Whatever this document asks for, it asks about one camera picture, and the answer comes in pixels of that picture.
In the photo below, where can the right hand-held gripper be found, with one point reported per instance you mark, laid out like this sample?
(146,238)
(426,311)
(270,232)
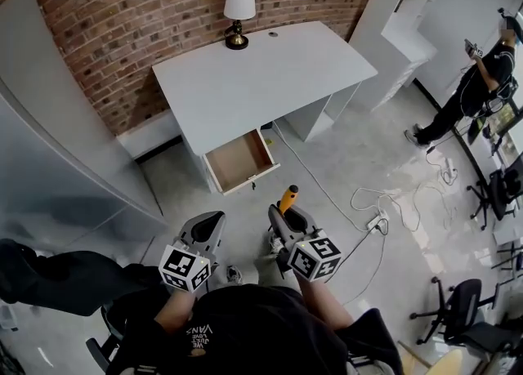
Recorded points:
(314,257)

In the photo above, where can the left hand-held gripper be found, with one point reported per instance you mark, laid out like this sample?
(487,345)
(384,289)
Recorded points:
(184,268)

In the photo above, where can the white wooden drawer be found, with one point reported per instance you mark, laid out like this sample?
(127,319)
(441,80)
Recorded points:
(241,161)

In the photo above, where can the person's left forearm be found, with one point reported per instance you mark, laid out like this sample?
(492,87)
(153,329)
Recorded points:
(175,307)

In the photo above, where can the person's right forearm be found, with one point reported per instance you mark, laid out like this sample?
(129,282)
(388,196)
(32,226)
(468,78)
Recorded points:
(323,302)

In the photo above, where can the person's right shoe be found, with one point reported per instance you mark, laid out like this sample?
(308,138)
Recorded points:
(276,245)

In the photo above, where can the person's shoe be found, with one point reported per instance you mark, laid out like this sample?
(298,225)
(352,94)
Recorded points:
(234,274)
(276,245)

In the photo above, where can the person's left shoe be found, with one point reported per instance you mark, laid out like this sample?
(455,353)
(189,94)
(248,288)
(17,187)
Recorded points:
(234,274)

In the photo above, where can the white power strip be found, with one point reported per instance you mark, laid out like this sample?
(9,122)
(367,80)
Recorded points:
(377,220)

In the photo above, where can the person's black t-shirt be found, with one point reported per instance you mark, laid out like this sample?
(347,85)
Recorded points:
(253,332)

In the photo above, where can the black jacket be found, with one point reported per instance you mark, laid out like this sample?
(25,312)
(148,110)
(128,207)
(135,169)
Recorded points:
(69,279)

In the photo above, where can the white desk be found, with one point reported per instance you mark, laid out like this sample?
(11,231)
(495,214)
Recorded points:
(261,79)

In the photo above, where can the grey partition panel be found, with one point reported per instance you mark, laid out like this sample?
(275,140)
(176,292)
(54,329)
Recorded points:
(53,153)

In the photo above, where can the black office chair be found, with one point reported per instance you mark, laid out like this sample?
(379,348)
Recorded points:
(466,304)
(504,189)

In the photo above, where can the white-shade table lamp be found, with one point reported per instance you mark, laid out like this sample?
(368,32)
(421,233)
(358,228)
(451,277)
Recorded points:
(239,1)

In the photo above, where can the white shelf unit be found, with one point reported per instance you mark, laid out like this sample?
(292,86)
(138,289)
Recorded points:
(408,26)

